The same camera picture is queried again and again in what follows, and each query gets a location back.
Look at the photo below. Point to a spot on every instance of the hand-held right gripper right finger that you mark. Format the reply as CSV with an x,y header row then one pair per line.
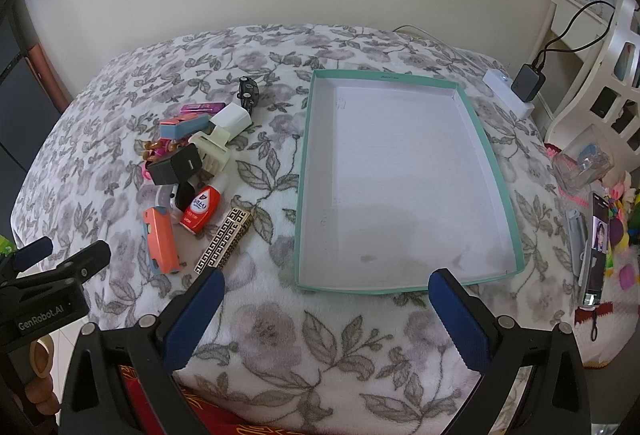
x,y
460,322

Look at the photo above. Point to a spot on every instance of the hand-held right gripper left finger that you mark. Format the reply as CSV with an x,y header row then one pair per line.
x,y
195,322

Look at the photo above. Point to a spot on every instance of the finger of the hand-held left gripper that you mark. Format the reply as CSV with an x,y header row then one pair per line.
x,y
85,262
32,251

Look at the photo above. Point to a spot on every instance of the gold and black patterned lighter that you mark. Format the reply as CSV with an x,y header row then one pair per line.
x,y
222,240

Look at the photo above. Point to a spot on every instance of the red and white glue bottle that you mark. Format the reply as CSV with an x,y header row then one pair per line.
x,y
196,210

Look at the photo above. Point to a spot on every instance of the black charger cube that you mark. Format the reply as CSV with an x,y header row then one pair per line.
x,y
175,165

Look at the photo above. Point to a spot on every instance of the pink and gold toy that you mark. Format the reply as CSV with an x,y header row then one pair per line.
x,y
160,147

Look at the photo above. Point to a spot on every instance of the pink and blue toy stapler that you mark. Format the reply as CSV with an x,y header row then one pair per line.
x,y
182,127

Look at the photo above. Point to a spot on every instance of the teal cardboard box tray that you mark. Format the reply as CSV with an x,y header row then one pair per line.
x,y
400,165

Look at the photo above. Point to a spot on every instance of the magenta foil pack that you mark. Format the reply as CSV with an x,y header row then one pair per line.
x,y
202,107

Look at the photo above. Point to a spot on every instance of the white charger cube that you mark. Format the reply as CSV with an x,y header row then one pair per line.
x,y
230,119

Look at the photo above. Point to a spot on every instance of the black toy car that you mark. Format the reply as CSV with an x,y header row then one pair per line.
x,y
246,91

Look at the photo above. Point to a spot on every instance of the person's left hand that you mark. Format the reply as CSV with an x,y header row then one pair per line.
x,y
40,395

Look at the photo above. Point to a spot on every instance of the red patterned cloth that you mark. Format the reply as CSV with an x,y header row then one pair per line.
x,y
210,415

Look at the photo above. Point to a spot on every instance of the floral blanket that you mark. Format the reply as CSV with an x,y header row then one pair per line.
x,y
350,340

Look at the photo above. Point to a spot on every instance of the dark cabinet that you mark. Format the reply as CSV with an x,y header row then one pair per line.
x,y
20,115

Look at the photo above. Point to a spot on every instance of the grey plastic holder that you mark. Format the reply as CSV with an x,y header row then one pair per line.
x,y
575,240

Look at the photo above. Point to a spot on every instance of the black smartphone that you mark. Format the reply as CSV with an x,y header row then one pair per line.
x,y
595,275

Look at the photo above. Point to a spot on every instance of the clear plastic container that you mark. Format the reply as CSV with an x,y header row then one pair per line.
x,y
580,165

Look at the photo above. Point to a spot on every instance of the white power strip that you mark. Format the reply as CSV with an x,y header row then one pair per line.
x,y
500,82

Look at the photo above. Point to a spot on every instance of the white shelf rack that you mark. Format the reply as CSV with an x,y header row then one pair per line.
x,y
622,22

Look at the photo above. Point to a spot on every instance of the reddish brown frame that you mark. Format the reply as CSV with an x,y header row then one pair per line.
x,y
40,65

